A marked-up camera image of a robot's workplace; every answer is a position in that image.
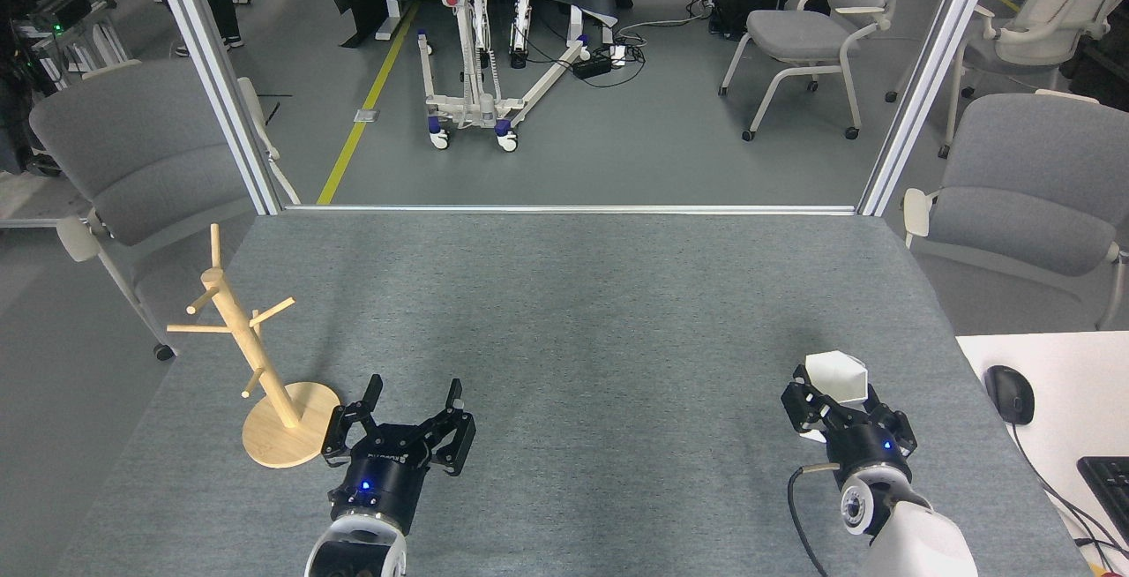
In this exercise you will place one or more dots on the black computer mouse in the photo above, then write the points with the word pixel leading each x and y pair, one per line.
pixel 1010 393

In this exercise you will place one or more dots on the silver aluminium post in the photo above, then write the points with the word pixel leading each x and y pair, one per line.
pixel 220 83
pixel 926 83

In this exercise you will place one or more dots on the white desk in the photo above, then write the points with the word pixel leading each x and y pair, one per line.
pixel 1076 374

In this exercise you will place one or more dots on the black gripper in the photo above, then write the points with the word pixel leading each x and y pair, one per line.
pixel 381 482
pixel 869 449

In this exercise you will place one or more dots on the silver table edge rail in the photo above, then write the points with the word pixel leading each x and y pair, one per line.
pixel 573 209

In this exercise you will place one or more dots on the white stand on wheels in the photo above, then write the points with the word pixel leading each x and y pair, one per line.
pixel 467 105

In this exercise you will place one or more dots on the metal equipment rack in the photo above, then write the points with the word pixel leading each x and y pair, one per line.
pixel 53 30

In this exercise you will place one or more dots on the wooden cup rack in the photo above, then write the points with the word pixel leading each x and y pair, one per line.
pixel 278 440

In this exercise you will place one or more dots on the white faceted cup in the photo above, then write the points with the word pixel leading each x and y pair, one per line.
pixel 838 374

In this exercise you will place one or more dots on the black power strip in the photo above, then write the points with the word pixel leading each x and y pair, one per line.
pixel 591 66

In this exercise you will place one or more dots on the black keyboard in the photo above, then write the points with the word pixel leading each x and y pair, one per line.
pixel 1111 489

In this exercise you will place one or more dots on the grey office chair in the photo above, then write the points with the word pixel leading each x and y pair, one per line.
pixel 794 34
pixel 1032 198
pixel 1014 48
pixel 141 162

